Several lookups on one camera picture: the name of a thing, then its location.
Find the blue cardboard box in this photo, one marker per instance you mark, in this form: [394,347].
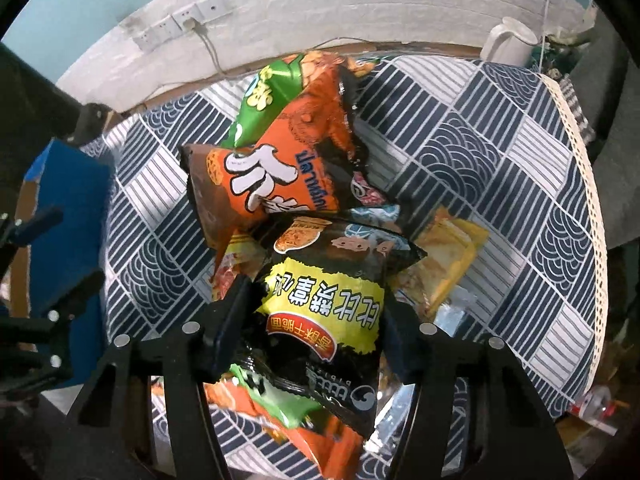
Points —
[70,200]

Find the white wall socket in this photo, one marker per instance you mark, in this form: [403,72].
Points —
[152,36]
[214,5]
[186,15]

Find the black yellow-label noodle snack packet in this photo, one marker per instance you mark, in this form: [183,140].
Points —
[320,310]

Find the green and orange snack packet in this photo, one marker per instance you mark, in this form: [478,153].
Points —
[300,440]

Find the white electric kettle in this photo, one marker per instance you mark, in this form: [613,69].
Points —
[505,42]

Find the yellow snack packet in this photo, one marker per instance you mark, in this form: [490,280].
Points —
[450,250]

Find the dark equipment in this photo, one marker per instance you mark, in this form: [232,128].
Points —
[30,110]

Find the red snack packet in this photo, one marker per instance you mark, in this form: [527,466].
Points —
[232,266]

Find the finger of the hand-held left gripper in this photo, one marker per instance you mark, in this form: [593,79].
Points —
[37,221]
[75,290]

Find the navy white patterned tablecloth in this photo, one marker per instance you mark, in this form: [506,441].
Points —
[500,160]

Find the clear plastic bottle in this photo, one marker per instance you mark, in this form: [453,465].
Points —
[595,403]

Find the grey cloth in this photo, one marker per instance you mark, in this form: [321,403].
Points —
[600,77]

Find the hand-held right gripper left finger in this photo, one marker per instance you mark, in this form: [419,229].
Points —
[234,310]

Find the silver foil snack packet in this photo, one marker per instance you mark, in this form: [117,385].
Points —
[447,320]

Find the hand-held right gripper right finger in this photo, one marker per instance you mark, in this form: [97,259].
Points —
[400,340]

